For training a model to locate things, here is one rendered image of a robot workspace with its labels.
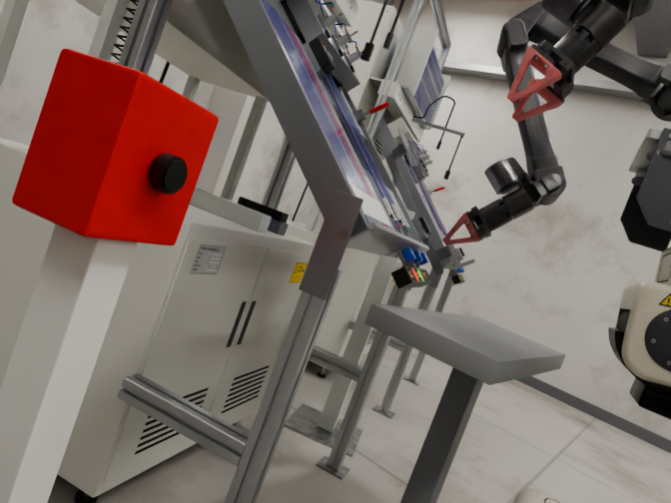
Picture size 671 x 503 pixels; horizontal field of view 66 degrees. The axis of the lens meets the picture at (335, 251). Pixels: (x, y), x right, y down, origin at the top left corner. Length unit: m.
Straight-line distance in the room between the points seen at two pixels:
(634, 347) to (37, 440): 0.87
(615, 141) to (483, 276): 1.49
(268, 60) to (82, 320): 0.58
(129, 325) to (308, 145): 0.48
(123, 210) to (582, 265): 4.18
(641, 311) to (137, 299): 0.89
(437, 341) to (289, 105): 0.47
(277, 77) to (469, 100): 4.27
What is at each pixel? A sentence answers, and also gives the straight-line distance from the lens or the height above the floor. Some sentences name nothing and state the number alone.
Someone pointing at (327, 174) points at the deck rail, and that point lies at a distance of 0.88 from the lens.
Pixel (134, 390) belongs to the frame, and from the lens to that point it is 1.01.
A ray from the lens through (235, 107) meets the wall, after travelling 4.63.
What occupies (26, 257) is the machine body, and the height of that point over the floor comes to 0.42.
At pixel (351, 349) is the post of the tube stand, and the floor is 0.31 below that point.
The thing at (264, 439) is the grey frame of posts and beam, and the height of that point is 0.34.
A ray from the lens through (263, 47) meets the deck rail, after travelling 1.00.
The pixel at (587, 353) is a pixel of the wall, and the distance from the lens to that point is 4.49.
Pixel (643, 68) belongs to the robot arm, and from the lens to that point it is 1.39.
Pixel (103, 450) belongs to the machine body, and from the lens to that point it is 1.14.
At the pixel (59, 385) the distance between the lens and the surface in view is 0.62.
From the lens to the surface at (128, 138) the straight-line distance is 0.52.
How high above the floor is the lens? 0.72
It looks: 3 degrees down
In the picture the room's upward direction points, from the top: 20 degrees clockwise
